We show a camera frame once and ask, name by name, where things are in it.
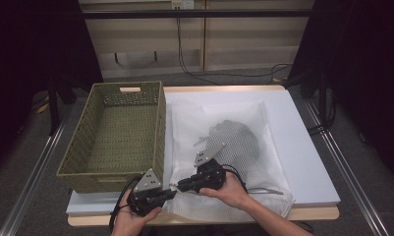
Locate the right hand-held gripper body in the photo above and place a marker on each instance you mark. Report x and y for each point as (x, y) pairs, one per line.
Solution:
(212, 177)

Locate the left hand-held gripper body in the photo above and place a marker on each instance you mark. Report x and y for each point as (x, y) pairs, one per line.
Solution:
(145, 200)

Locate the black garment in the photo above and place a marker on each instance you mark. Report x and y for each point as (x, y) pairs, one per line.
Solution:
(240, 141)

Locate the white mesh laundry bag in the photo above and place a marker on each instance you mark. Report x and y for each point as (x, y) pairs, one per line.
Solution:
(188, 131)

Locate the green woven basket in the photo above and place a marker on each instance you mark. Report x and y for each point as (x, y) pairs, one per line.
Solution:
(78, 144)

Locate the person's right hand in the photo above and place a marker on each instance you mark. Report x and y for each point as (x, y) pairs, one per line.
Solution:
(232, 193)

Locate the black metal stand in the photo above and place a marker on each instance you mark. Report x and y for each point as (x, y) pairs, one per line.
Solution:
(53, 108)

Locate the black horizontal bar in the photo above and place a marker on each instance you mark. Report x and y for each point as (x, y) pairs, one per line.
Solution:
(184, 13)

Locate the black curtain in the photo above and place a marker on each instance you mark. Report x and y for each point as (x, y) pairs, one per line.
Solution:
(365, 65)
(27, 49)

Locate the metal floor rail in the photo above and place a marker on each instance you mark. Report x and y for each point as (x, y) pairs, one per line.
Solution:
(357, 196)
(32, 183)

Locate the white wall socket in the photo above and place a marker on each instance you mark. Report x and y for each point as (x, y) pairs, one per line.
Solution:
(183, 4)

